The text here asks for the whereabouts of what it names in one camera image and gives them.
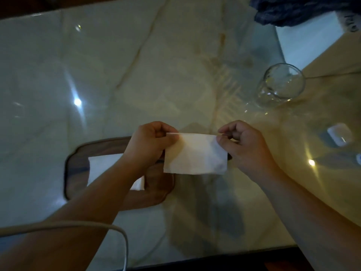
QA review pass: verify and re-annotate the person's right hand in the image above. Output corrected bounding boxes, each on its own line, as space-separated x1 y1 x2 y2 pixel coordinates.
216 120 280 181

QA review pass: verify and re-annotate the person's left hand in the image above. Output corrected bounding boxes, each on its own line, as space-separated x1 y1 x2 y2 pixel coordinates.
121 121 180 172

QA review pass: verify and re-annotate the white paper napkin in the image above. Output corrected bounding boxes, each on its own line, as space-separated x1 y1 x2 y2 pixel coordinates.
87 153 145 191
163 133 228 175

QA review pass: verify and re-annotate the person's left forearm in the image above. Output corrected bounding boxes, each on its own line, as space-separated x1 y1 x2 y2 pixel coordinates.
0 157 141 271

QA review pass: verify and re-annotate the person's right forearm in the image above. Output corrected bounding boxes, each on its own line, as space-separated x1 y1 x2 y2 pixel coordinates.
258 166 361 271

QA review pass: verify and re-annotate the clear drinking glass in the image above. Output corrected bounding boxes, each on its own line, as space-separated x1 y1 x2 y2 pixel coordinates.
255 63 306 108

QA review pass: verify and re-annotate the dark wooden tray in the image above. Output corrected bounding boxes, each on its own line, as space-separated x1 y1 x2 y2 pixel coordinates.
64 136 176 211

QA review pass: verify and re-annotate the white box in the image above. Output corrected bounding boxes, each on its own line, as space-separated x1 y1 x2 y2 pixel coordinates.
275 11 361 71

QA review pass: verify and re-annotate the dark blue cloth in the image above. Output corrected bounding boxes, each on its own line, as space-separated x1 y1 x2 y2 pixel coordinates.
249 0 361 27

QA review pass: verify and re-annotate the white cable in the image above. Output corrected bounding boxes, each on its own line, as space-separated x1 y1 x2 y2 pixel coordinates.
0 221 129 271

